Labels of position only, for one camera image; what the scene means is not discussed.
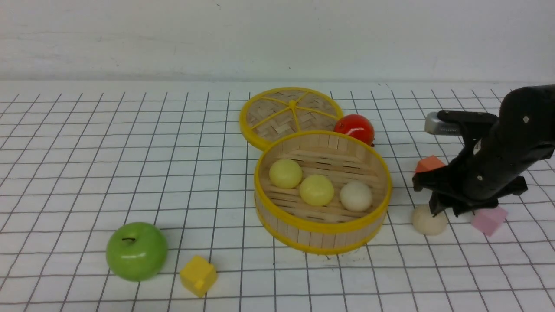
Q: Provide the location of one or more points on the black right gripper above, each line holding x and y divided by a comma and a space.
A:
490, 166

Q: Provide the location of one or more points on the cream bun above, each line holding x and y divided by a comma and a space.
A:
356, 196
426, 223

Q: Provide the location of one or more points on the yellow bun front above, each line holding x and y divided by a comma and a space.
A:
316, 190

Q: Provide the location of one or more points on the yellow bun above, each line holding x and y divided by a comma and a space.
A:
316, 190
285, 173

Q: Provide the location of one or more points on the bamboo steamer tray yellow rim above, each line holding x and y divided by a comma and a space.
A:
330, 229

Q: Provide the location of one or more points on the bamboo steamer lid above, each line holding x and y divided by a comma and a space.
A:
280, 112

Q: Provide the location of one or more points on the pink cube block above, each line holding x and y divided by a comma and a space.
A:
489, 220

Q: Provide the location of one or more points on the orange cube block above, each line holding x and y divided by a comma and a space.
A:
429, 163

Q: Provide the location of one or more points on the red tomato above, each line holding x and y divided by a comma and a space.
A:
356, 126

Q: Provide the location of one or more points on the yellow cube block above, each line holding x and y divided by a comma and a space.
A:
198, 276

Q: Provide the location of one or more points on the green apple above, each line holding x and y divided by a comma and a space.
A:
136, 251

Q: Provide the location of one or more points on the white grid tablecloth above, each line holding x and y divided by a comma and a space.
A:
80, 160

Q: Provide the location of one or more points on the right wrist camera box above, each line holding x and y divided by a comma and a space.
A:
458, 123

